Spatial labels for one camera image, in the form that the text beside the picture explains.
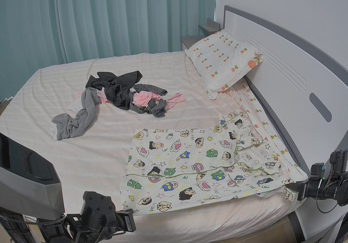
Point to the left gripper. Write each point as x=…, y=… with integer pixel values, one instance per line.
x=127, y=220

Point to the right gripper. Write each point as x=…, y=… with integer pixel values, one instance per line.
x=310, y=189

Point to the white printed pyjama top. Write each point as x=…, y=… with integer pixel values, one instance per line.
x=190, y=160

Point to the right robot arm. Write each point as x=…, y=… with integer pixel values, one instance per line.
x=338, y=160

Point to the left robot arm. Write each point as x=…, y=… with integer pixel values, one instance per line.
x=32, y=182

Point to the pile of clothes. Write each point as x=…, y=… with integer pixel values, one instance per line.
x=119, y=92

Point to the bed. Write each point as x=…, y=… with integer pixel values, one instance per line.
x=176, y=78

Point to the grey knit garment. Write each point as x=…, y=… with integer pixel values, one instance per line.
x=81, y=122

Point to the white printed pillow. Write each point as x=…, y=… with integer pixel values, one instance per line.
x=220, y=59

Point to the grey bedside table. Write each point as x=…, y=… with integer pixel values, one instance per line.
x=190, y=40

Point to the blue-green curtain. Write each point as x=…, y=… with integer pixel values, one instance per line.
x=108, y=5

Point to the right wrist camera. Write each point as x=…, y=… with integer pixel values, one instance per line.
x=316, y=171

